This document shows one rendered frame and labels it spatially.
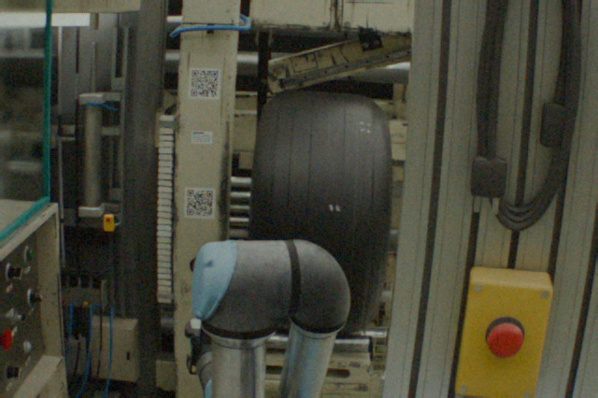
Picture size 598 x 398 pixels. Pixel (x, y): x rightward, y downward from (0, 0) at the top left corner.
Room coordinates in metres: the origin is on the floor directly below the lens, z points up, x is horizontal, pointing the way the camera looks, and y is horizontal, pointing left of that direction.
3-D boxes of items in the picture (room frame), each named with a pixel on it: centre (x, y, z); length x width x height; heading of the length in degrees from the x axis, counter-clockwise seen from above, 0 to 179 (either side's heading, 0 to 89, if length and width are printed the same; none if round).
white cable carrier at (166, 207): (2.02, 0.33, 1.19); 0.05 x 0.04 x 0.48; 0
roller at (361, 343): (1.93, -0.02, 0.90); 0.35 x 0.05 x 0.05; 90
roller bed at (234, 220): (2.45, 0.21, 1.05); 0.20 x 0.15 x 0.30; 90
